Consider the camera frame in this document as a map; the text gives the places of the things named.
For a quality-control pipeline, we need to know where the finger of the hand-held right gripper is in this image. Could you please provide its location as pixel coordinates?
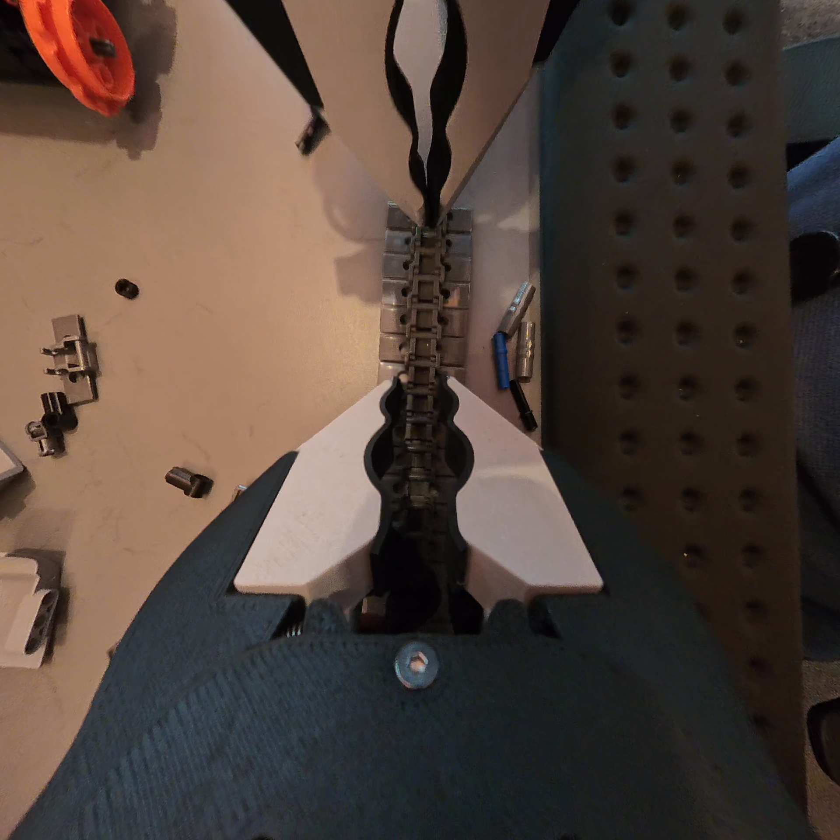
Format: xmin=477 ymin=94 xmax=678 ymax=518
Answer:
xmin=430 ymin=0 xmax=552 ymax=222
xmin=282 ymin=0 xmax=434 ymax=222

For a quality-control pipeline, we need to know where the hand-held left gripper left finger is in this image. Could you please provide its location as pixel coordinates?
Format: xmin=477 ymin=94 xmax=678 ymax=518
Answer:
xmin=234 ymin=375 xmax=403 ymax=611

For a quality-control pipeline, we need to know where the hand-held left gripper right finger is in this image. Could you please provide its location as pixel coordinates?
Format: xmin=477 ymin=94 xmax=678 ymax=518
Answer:
xmin=438 ymin=375 xmax=603 ymax=608

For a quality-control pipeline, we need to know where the grey toy track chain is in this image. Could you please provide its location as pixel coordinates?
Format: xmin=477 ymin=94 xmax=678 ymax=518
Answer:
xmin=379 ymin=203 xmax=473 ymax=592

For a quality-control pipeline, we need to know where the single grey track link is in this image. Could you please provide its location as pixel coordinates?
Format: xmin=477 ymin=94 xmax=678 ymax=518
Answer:
xmin=41 ymin=314 xmax=102 ymax=403

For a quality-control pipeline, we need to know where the black long pin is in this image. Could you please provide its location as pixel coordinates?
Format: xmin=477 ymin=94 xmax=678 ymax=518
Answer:
xmin=508 ymin=378 xmax=539 ymax=433

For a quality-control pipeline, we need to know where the black short connector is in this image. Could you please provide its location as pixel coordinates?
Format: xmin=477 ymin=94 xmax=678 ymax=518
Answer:
xmin=163 ymin=465 xmax=215 ymax=500

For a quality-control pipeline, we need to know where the grey tube connector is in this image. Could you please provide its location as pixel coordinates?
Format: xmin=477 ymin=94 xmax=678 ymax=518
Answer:
xmin=496 ymin=281 xmax=538 ymax=337
xmin=514 ymin=321 xmax=538 ymax=382

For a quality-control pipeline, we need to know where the grey orange toy block vehicle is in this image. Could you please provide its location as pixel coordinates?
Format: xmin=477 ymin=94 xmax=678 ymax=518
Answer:
xmin=0 ymin=0 xmax=137 ymax=118

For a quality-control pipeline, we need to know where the black perforated panel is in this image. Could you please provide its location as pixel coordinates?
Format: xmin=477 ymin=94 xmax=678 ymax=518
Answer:
xmin=538 ymin=0 xmax=811 ymax=840

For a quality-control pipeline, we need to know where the black grey cross connector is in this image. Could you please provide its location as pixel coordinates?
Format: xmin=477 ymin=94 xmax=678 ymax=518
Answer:
xmin=25 ymin=391 xmax=79 ymax=458

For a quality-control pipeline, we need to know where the light grey curved block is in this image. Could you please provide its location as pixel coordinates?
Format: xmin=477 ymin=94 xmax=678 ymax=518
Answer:
xmin=0 ymin=551 xmax=64 ymax=669

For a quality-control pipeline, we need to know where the teal chair seat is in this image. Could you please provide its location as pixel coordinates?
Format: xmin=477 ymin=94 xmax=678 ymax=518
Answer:
xmin=781 ymin=39 xmax=840 ymax=142

